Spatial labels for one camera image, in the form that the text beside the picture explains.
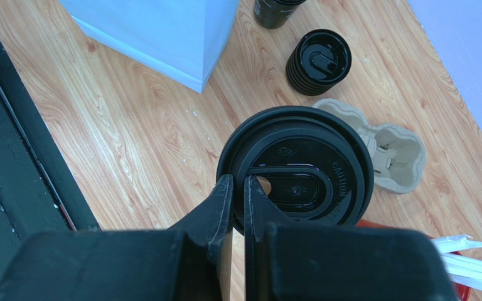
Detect black lidded coffee cup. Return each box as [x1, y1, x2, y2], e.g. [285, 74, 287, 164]
[286, 29, 353, 96]

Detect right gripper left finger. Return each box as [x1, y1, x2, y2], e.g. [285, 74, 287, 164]
[170, 174, 233, 300]

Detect white paper bag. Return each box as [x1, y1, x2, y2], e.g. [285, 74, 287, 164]
[61, 0, 238, 93]

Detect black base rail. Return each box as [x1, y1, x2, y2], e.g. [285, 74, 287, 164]
[0, 41, 100, 280]

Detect bottom pulp cup carrier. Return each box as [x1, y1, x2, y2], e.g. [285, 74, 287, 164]
[313, 98, 427, 194]

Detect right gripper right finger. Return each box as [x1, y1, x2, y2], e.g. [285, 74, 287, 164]
[244, 175, 294, 300]

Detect white wrapped straws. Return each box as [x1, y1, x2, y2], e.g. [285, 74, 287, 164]
[430, 235, 482, 300]

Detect black cup lid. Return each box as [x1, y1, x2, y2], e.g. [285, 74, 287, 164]
[217, 106, 374, 233]

